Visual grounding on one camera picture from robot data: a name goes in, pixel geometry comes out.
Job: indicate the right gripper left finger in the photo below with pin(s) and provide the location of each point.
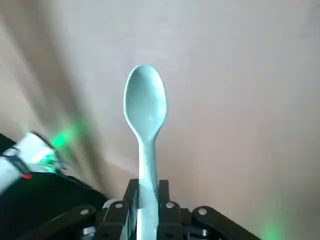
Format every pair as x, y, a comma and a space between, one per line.
110, 222

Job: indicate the pale green small spoon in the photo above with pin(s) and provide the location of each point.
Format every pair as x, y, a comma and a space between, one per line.
146, 100

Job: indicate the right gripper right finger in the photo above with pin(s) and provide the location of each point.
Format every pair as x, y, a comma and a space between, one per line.
175, 222

